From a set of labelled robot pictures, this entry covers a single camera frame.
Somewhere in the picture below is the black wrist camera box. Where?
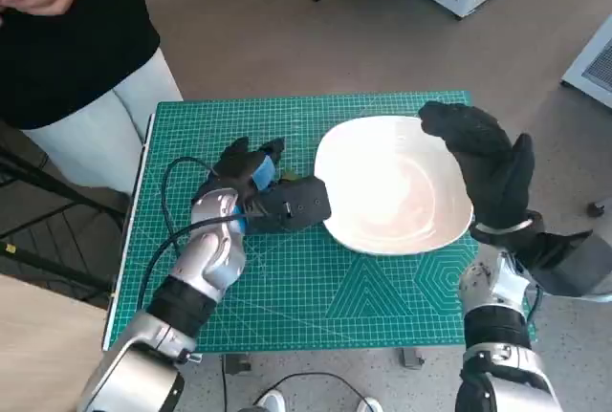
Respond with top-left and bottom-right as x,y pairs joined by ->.
514,228 -> 612,297
247,175 -> 333,234

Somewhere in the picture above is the green cutting mat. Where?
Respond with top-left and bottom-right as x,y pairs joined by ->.
107,90 -> 539,354

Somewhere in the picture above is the grey table bracket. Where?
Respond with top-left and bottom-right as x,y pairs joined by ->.
224,353 -> 252,376
400,347 -> 426,368

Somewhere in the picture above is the white square plate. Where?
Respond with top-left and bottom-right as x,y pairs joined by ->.
314,115 -> 474,256

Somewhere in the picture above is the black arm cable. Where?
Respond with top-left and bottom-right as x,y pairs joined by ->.
140,157 -> 269,312

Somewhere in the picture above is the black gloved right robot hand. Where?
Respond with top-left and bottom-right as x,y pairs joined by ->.
418,100 -> 536,230

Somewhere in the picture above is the black metal stand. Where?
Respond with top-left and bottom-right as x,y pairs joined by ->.
0,119 -> 133,309

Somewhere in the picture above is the black floor cable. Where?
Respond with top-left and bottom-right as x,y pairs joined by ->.
220,353 -> 230,412
251,371 -> 383,412

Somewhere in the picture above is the standing person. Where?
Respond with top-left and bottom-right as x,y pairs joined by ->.
0,0 -> 186,194

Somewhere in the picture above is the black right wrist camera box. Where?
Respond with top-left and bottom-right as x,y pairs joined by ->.
514,228 -> 612,297

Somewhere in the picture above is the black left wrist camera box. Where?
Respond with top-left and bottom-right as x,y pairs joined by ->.
247,175 -> 333,234

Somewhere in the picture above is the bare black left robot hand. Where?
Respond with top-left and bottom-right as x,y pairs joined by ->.
209,136 -> 288,206

